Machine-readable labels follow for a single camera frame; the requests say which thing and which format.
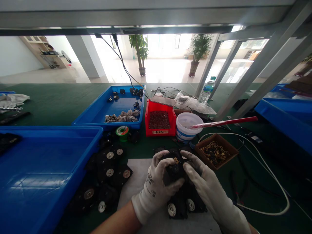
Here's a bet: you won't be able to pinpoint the person's left hand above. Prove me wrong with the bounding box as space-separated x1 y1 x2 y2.
131 150 185 225

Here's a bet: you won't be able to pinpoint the person's right hand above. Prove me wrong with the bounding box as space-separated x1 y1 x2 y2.
180 150 252 234

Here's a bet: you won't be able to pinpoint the black fan housing brass hub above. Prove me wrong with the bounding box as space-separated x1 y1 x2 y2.
162 148 195 187

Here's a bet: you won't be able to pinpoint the black fan housing silver disc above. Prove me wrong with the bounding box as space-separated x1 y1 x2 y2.
185 189 208 214
167 194 189 220

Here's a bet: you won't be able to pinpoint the white paper mat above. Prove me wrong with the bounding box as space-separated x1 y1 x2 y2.
117 158 223 234

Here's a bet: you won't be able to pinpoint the cardboard box of brass washers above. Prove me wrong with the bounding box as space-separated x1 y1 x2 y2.
194 133 240 171

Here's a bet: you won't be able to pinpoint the pile of black fan motors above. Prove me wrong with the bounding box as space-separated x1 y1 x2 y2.
66 131 141 215

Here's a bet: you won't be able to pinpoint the white plastic bucket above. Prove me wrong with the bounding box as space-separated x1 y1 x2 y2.
175 112 204 145

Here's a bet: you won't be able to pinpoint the green solder spool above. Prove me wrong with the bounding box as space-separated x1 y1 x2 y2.
115 126 130 143

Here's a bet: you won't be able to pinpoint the red bin of dark beads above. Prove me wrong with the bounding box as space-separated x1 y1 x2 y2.
145 98 177 137

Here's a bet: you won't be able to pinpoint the red stick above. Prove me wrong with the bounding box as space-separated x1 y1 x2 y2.
190 116 259 129

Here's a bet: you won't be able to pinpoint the pile of grey crumpled pieces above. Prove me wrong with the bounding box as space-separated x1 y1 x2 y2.
105 109 141 123

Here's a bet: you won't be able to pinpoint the crumpled clear plastic bag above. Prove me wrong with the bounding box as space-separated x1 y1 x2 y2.
174 92 217 115

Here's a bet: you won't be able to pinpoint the silver flat box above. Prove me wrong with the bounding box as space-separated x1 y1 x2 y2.
149 95 176 107

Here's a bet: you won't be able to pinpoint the blue tray with small parts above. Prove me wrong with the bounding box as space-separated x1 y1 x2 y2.
72 85 146 131

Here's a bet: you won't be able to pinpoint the clear water bottle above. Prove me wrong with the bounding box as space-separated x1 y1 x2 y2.
198 76 217 106

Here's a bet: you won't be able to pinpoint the group of small black parts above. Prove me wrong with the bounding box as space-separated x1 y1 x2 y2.
107 87 145 110

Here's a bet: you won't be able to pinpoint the blue tray with dark items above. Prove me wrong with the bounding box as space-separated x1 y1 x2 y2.
254 83 312 157

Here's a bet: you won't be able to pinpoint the large empty blue tray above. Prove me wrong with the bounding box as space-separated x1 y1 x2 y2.
0 126 104 234

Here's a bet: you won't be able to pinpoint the tall potted tree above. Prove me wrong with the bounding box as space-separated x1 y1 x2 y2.
128 34 149 77

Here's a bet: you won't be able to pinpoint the bushy potted palm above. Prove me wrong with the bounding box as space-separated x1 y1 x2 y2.
188 33 214 77

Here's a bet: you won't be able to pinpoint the black flat object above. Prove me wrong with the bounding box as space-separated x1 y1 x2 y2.
0 111 31 126

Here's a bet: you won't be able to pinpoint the white cloth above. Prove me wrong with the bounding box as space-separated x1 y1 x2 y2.
0 93 31 109

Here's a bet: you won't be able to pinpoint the background shelf cabinet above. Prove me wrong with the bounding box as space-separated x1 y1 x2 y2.
19 36 73 71

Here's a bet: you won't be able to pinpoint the black handled pliers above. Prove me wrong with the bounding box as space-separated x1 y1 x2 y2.
229 170 250 206

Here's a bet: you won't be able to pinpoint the white cable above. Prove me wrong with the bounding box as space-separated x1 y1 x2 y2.
197 132 291 216

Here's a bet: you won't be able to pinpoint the black hanging cables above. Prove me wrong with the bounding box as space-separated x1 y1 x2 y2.
94 33 150 98

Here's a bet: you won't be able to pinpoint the grey metal workbench frame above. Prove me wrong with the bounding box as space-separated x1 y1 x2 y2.
0 0 312 120

